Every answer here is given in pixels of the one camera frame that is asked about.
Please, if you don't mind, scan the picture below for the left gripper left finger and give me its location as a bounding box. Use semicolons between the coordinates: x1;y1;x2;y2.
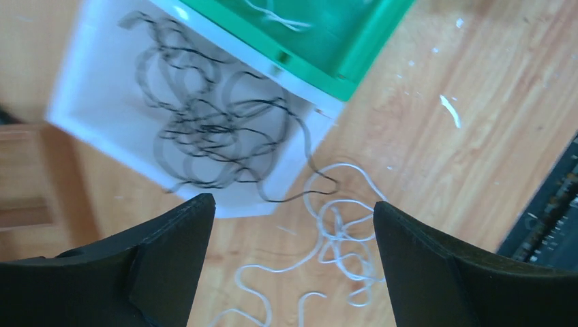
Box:
1;193;215;326

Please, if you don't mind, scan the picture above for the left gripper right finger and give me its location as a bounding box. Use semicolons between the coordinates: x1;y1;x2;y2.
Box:
373;201;577;326

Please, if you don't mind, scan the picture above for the cable bundle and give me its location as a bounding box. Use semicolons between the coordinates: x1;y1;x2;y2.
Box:
205;162;389;327

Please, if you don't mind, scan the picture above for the black cable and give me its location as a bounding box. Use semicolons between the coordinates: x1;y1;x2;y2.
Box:
257;108;341;204
117;10;290;192

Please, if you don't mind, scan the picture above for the wooden compartment tray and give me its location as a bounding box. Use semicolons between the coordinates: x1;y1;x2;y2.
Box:
1;123;102;262

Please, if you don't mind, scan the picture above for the white plastic bin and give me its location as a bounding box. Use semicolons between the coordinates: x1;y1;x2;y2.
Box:
45;0;346;219

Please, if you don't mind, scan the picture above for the green plastic bin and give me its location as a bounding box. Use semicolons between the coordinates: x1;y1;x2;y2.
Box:
185;0;413;102

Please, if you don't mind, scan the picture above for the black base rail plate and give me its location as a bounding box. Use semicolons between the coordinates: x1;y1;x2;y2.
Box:
497;136;577;272

